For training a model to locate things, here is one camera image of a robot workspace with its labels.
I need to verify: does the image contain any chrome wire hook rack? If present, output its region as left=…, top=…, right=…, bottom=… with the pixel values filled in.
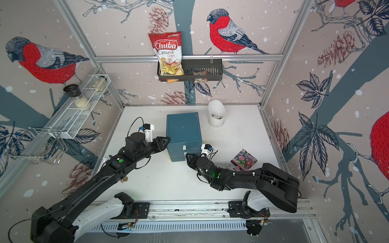
left=1, top=127, right=69, bottom=164

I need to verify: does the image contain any black hanging wire basket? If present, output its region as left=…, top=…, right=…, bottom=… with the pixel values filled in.
left=157, top=59, right=223, bottom=82

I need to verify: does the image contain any teal drawer cabinet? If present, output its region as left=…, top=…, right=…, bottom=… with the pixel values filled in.
left=166, top=112, right=203, bottom=162

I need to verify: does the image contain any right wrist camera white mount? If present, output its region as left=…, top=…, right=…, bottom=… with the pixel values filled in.
left=201, top=144, right=214, bottom=159

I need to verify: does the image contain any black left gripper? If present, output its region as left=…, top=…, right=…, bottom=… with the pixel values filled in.
left=135, top=136, right=171, bottom=163

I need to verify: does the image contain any black lid spice jar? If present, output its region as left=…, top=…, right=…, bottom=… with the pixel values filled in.
left=63, top=84, right=91, bottom=111

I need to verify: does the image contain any aluminium horizontal back rail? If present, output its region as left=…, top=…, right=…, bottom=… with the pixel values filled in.
left=95, top=54, right=284, bottom=64

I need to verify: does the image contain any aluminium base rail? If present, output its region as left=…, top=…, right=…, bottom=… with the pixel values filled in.
left=76, top=198, right=316, bottom=238

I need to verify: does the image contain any snack packet in basket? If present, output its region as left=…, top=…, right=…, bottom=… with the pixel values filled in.
left=193, top=71, right=208, bottom=86

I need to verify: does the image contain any white cylindrical cup holder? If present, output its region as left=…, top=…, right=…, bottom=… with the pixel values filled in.
left=208, top=100, right=226, bottom=127

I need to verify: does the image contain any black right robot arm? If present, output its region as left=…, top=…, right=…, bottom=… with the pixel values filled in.
left=185, top=154, right=300, bottom=213

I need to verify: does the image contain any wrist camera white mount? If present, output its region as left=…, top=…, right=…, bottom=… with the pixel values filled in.
left=142, top=124, right=155, bottom=142
left=201, top=144, right=214, bottom=159

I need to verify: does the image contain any flower seed bag pink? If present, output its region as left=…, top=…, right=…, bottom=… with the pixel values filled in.
left=227, top=149, right=258, bottom=171

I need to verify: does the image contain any white wire wall shelf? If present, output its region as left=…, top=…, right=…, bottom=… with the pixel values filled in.
left=43, top=74, right=111, bottom=139

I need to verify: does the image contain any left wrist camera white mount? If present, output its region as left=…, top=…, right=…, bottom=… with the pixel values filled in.
left=142, top=124, right=155, bottom=142

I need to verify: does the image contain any small white lid jar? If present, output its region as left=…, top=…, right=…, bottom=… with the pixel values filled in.
left=92, top=76, right=107, bottom=92

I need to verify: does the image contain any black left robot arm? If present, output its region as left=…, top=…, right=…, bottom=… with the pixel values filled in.
left=30, top=132, right=171, bottom=243

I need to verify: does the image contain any red Chuba cassava chips bag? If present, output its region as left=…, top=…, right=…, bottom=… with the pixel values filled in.
left=149, top=32, right=184, bottom=79

